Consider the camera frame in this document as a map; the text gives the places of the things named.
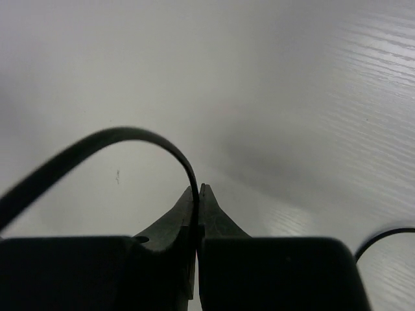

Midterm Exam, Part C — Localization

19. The thin black headphone cable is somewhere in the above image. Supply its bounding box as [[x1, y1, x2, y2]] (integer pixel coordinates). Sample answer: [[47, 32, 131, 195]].
[[0, 126, 415, 264]]

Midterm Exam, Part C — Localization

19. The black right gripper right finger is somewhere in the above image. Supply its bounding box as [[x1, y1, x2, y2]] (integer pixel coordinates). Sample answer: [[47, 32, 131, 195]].
[[198, 185, 370, 310]]

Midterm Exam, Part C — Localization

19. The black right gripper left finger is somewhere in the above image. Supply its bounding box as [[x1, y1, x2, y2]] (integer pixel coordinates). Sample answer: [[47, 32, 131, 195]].
[[1, 189, 195, 310]]

